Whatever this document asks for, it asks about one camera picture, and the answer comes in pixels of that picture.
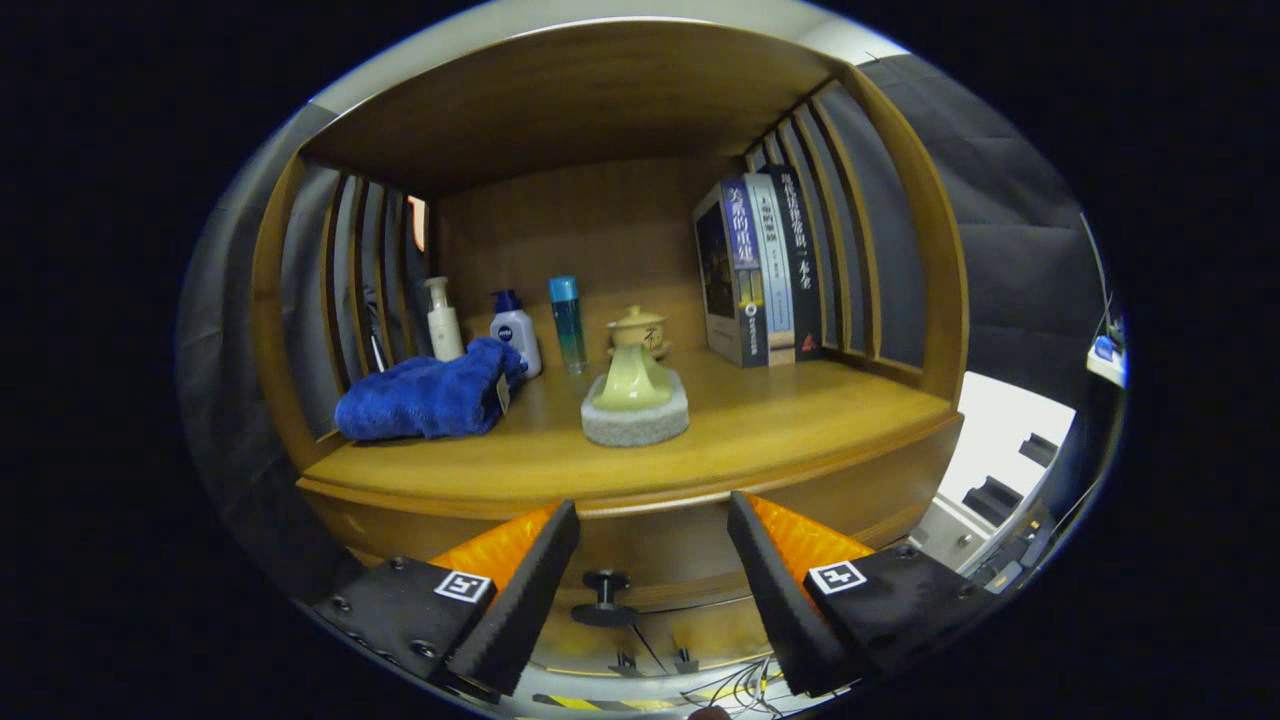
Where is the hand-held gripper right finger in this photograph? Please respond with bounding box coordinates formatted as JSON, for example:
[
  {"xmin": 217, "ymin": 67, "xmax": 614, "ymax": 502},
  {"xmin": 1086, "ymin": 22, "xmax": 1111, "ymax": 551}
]
[{"xmin": 727, "ymin": 491, "xmax": 999, "ymax": 698}]

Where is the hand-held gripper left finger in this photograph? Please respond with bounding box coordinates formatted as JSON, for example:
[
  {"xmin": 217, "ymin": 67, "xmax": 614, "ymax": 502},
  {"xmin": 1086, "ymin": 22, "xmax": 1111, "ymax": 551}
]
[{"xmin": 312, "ymin": 500, "xmax": 581, "ymax": 698}]

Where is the wooden countertop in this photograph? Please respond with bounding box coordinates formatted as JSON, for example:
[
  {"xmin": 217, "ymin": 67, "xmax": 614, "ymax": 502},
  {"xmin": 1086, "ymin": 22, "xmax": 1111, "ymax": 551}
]
[{"xmin": 297, "ymin": 348, "xmax": 963, "ymax": 519}]

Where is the wooden cabinet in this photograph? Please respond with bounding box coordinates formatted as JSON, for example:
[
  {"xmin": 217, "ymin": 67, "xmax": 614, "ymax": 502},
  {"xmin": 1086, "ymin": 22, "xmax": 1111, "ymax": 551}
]
[{"xmin": 250, "ymin": 20, "xmax": 971, "ymax": 681}]

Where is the blue towel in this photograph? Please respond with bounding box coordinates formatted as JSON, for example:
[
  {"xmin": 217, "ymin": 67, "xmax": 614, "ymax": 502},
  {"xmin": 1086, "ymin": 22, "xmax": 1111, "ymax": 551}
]
[{"xmin": 335, "ymin": 337, "xmax": 529, "ymax": 442}]

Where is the white lotion bottle blue cap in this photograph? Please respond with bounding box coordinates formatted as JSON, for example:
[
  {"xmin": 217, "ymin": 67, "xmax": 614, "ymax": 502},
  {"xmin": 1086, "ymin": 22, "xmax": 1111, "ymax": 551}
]
[{"xmin": 489, "ymin": 290, "xmax": 543, "ymax": 379}]

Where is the blue glass bottle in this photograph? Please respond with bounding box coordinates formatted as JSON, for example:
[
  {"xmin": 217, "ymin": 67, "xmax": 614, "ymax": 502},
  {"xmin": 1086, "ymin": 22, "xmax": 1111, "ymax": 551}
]
[{"xmin": 547, "ymin": 276, "xmax": 590, "ymax": 376}]

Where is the white pump bottle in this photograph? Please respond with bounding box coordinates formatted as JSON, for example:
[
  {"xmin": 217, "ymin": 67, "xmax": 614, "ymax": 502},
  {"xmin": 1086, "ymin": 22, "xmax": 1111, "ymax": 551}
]
[{"xmin": 422, "ymin": 277, "xmax": 466, "ymax": 363}]

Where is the beige lidded teacup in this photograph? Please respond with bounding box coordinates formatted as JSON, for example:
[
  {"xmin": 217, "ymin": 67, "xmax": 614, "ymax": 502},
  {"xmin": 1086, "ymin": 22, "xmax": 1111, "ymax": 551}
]
[{"xmin": 606, "ymin": 305, "xmax": 673, "ymax": 361}]

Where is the white-spine book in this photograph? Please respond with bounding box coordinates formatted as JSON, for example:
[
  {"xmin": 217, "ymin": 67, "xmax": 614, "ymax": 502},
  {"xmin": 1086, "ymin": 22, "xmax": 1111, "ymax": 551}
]
[{"xmin": 745, "ymin": 172, "xmax": 798, "ymax": 366}]

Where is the black-spine book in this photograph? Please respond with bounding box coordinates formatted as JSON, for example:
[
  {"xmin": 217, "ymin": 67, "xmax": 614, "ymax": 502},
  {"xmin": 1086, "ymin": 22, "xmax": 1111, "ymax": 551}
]
[{"xmin": 768, "ymin": 165, "xmax": 826, "ymax": 361}]

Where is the blue-spine book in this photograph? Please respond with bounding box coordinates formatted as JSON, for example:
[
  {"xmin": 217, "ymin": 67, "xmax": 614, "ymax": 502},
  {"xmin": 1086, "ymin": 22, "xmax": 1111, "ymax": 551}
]
[{"xmin": 692, "ymin": 178, "xmax": 771, "ymax": 369}]

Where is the tangle of thin cables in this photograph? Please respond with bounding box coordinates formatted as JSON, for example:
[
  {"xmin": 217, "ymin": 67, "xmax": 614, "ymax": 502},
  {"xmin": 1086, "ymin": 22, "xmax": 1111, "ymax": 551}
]
[{"xmin": 680, "ymin": 655, "xmax": 801, "ymax": 719}]

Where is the white cable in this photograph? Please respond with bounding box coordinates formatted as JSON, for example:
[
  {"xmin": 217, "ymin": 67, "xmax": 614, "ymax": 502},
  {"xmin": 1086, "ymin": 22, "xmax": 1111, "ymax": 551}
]
[{"xmin": 365, "ymin": 290, "xmax": 391, "ymax": 373}]

